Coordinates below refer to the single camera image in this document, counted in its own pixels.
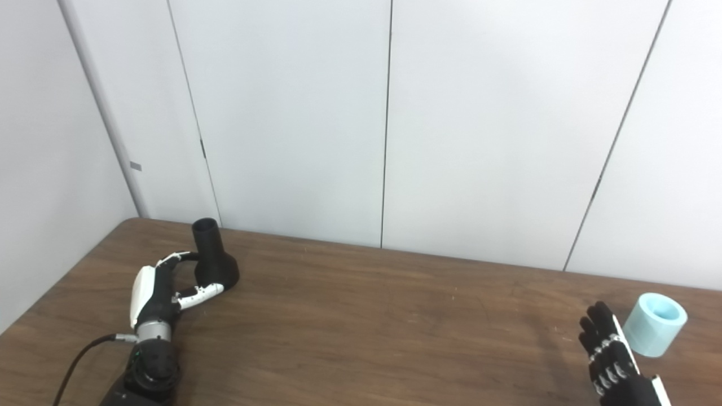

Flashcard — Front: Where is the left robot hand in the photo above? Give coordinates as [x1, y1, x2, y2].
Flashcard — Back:
[130, 251, 226, 330]

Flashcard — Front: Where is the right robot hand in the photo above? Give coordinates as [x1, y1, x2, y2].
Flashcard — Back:
[578, 301, 673, 406]

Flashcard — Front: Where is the black funnel-shaped nozzle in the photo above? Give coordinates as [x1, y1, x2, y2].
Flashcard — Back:
[192, 218, 240, 288]

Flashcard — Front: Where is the light blue cylinder cup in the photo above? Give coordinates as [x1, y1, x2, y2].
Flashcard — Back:
[622, 293, 689, 358]

